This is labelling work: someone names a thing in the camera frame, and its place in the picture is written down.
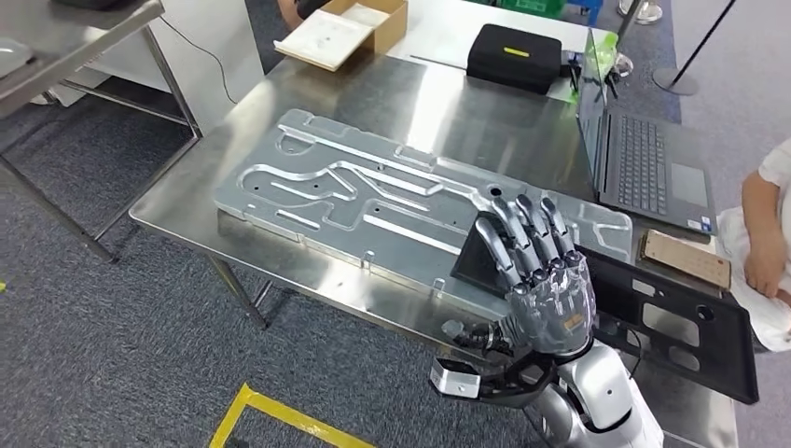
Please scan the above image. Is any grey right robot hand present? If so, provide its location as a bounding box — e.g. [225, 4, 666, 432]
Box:
[441, 193, 598, 360]

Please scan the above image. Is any white cabinet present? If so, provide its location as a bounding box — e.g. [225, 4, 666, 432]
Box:
[86, 0, 267, 134]

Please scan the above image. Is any cardboard box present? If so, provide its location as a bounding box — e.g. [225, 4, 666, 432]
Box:
[321, 0, 409, 57]

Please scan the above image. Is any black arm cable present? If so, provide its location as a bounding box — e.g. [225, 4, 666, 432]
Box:
[627, 328, 644, 380]

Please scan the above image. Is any black plastic plate bracket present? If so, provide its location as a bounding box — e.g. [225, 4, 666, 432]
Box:
[450, 213, 760, 406]

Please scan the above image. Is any thin black cable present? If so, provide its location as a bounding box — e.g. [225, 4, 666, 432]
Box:
[158, 13, 241, 106]

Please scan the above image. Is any black zip case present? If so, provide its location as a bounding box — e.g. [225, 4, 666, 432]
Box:
[465, 23, 563, 96]

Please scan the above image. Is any black stanchion post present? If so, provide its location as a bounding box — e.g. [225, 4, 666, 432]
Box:
[653, 0, 739, 98]

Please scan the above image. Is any green plastic crate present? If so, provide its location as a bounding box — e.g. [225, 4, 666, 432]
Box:
[499, 0, 567, 19]

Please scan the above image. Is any chrome stanchion post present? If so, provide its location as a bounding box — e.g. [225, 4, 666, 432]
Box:
[617, 0, 664, 26]

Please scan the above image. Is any stainless steel workbench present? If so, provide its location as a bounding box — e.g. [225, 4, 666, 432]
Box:
[128, 52, 740, 448]

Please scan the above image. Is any person's hand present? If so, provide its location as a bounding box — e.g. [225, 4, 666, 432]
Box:
[742, 237, 790, 300]

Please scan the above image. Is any dark grey laptop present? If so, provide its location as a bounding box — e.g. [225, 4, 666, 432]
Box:
[576, 27, 719, 236]

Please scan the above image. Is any aluminium jig plate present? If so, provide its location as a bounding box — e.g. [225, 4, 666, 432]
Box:
[212, 108, 634, 319]

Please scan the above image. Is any grey metal side table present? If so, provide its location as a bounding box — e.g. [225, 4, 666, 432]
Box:
[0, 0, 202, 264]

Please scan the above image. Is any person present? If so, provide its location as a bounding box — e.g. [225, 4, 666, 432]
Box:
[716, 138, 791, 354]
[276, 0, 335, 31]

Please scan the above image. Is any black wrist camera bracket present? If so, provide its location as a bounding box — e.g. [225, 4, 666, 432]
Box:
[432, 352, 558, 410]

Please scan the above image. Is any white foam insert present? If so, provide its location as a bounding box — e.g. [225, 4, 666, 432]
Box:
[273, 8, 375, 73]

